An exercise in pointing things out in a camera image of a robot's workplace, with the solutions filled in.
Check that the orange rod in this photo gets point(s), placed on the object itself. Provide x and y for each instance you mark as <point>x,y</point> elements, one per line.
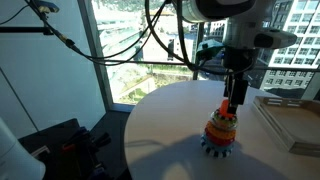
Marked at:
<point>224,109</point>

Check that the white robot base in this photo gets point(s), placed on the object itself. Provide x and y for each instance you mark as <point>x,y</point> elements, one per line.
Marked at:
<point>16,163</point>

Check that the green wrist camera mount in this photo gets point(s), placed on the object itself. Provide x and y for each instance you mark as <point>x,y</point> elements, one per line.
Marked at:
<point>207,50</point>

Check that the camera on black stand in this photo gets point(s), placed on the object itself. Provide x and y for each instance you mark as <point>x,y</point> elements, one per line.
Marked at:
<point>31,18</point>

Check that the wooden tray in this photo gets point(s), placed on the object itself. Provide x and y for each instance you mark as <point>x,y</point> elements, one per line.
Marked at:
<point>295,123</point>

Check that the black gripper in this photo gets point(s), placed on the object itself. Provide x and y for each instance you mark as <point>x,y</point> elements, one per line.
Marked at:
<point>237,61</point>

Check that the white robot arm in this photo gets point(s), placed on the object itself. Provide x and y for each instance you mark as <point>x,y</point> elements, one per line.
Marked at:
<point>245,35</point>

